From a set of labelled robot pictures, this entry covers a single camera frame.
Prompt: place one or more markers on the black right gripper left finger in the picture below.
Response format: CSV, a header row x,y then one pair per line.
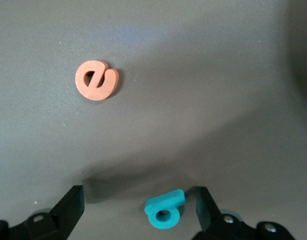
x,y
66,217

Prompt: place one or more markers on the orange foam letter e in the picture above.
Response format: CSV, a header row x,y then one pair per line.
x,y
98,93

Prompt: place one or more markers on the teal foam letter q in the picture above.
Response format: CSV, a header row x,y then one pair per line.
x,y
168,198

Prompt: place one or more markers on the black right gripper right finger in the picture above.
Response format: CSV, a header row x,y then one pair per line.
x,y
208,220

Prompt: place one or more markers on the brown table cover mat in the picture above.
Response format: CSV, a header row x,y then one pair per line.
x,y
193,100

